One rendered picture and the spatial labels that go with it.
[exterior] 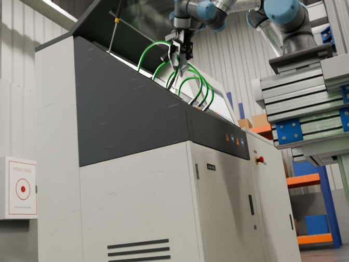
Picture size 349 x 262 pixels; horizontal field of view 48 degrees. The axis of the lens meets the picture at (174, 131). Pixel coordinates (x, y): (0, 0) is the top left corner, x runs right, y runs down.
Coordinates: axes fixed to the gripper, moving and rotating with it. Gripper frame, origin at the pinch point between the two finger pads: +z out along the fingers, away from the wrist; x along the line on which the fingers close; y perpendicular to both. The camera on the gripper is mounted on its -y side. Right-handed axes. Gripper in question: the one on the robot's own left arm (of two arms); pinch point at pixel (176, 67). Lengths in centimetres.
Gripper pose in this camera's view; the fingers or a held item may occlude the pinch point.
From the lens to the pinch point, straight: 190.7
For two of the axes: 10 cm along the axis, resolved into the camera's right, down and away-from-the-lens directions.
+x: 8.6, -2.0, 4.7
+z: -0.6, 8.7, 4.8
